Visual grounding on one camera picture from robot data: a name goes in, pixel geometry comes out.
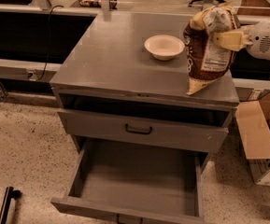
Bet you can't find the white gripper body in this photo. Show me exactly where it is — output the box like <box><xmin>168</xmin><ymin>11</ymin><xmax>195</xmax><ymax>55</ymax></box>
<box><xmin>241</xmin><ymin>25</ymin><xmax>254</xmax><ymax>48</ymax></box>

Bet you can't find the white paper bowl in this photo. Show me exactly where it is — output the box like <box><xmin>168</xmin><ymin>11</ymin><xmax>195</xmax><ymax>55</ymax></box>
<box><xmin>144</xmin><ymin>35</ymin><xmax>184</xmax><ymax>61</ymax></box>

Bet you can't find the grey top drawer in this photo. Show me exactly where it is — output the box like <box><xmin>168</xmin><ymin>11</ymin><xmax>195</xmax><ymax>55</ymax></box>
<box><xmin>58</xmin><ymin>109</ymin><xmax>228</xmax><ymax>152</ymax></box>

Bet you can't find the black power cable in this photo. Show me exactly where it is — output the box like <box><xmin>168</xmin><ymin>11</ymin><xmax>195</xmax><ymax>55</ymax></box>
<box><xmin>36</xmin><ymin>5</ymin><xmax>65</xmax><ymax>82</ymax></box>

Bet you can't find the black top drawer handle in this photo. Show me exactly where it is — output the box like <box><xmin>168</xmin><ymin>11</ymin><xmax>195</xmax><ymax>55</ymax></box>
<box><xmin>124</xmin><ymin>123</ymin><xmax>153</xmax><ymax>135</ymax></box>

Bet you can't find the open cardboard box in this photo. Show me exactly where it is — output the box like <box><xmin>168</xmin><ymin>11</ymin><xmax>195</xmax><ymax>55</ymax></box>
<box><xmin>235</xmin><ymin>92</ymin><xmax>270</xmax><ymax>186</ymax></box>

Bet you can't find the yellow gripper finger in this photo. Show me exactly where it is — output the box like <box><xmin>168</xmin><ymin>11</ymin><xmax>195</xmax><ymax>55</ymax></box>
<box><xmin>211</xmin><ymin>30</ymin><xmax>245</xmax><ymax>51</ymax></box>

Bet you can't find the grey drawer cabinet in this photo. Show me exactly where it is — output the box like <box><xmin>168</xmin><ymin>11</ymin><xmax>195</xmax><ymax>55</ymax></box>
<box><xmin>50</xmin><ymin>12</ymin><xmax>238</xmax><ymax>165</ymax></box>

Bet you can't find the grey open middle drawer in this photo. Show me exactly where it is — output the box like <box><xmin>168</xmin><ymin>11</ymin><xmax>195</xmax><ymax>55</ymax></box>
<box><xmin>51</xmin><ymin>139</ymin><xmax>206</xmax><ymax>224</ymax></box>

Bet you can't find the brown chip bag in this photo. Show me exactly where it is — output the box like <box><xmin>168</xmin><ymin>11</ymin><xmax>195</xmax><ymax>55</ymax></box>
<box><xmin>183</xmin><ymin>3</ymin><xmax>240</xmax><ymax>95</ymax></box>

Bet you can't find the black stand base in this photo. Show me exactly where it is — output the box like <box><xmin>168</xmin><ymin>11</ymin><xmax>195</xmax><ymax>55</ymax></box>
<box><xmin>0</xmin><ymin>187</ymin><xmax>21</xmax><ymax>224</ymax></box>

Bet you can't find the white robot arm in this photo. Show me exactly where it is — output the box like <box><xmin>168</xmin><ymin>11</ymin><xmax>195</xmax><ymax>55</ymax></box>
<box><xmin>212</xmin><ymin>21</ymin><xmax>270</xmax><ymax>61</ymax></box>

